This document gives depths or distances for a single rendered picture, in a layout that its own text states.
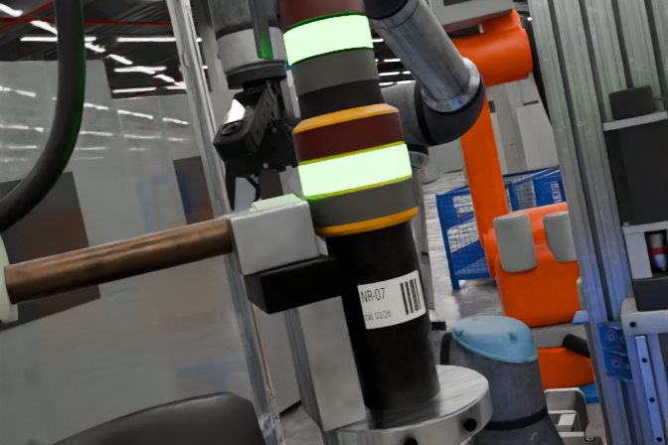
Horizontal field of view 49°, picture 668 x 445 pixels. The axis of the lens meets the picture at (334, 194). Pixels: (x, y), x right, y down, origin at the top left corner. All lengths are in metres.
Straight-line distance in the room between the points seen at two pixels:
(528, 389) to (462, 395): 0.85
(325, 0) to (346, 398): 0.15
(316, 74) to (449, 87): 0.85
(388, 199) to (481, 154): 4.15
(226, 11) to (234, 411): 0.52
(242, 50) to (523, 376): 0.62
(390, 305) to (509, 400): 0.86
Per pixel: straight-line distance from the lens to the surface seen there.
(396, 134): 0.28
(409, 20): 0.97
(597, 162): 1.22
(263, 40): 0.30
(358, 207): 0.27
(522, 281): 4.27
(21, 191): 0.28
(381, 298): 0.28
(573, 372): 4.36
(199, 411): 0.45
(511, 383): 1.13
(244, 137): 0.77
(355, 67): 0.28
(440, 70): 1.08
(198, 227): 0.28
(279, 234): 0.27
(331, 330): 0.28
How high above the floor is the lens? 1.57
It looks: 3 degrees down
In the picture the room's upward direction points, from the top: 12 degrees counter-clockwise
